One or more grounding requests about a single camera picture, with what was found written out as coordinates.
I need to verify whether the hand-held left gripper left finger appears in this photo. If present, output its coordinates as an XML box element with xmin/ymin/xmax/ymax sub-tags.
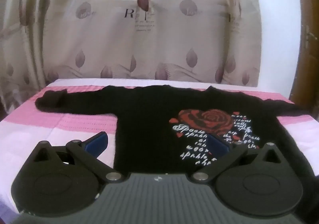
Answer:
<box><xmin>32</xmin><ymin>132</ymin><xmax>124</xmax><ymax>184</ymax></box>

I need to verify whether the beige leaf print curtain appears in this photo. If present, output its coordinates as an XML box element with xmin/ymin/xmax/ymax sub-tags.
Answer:
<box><xmin>0</xmin><ymin>0</ymin><xmax>265</xmax><ymax>112</ymax></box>

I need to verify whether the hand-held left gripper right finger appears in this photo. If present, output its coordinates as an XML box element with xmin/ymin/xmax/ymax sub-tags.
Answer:
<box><xmin>191</xmin><ymin>134</ymin><xmax>284</xmax><ymax>185</ymax></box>

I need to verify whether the metal door handle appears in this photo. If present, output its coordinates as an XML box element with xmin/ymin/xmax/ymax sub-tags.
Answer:
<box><xmin>306</xmin><ymin>26</ymin><xmax>315</xmax><ymax>46</ymax></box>

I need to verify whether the pink checked bed sheet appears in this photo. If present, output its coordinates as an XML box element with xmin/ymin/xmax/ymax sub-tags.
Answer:
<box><xmin>0</xmin><ymin>78</ymin><xmax>319</xmax><ymax>224</ymax></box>

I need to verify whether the brown wooden door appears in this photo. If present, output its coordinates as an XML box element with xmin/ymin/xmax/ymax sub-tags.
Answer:
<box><xmin>290</xmin><ymin>6</ymin><xmax>319</xmax><ymax>125</ymax></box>

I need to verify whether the black sweater with rose print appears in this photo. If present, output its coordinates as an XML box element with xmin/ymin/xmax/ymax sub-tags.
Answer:
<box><xmin>35</xmin><ymin>85</ymin><xmax>319</xmax><ymax>177</ymax></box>

